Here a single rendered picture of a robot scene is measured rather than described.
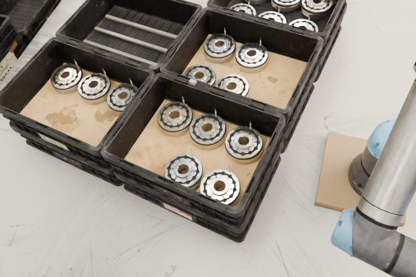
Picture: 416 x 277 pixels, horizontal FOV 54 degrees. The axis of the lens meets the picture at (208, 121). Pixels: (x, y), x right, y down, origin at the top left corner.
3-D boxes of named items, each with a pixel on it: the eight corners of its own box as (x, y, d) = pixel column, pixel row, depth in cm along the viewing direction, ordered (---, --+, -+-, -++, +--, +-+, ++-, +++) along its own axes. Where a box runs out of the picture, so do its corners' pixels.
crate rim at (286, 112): (324, 43, 121) (325, 37, 119) (287, 120, 107) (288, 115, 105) (205, 11, 134) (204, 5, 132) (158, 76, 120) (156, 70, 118)
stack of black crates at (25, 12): (42, 21, 257) (16, -25, 229) (83, 28, 250) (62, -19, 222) (7, 68, 237) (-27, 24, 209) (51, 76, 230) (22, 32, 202)
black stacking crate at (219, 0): (347, 5, 143) (354, -23, 133) (319, 64, 129) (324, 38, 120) (244, -19, 156) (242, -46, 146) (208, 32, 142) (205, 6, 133)
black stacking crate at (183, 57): (319, 65, 129) (324, 39, 119) (285, 138, 115) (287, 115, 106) (208, 33, 142) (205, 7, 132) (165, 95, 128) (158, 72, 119)
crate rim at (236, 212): (287, 120, 107) (288, 115, 105) (239, 220, 93) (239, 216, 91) (158, 76, 120) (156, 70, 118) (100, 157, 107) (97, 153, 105)
